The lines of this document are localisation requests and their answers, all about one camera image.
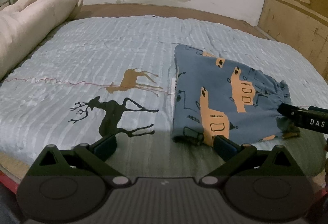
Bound plywood board panel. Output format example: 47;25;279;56
258;0;327;78

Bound rolled cream quilt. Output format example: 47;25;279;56
1;0;83;78

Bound brown wooden bed frame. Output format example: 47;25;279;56
75;3;269;40

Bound blue pants with orange print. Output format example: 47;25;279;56
172;45;300;147

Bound light blue deer-print bedspread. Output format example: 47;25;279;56
1;16;327;179

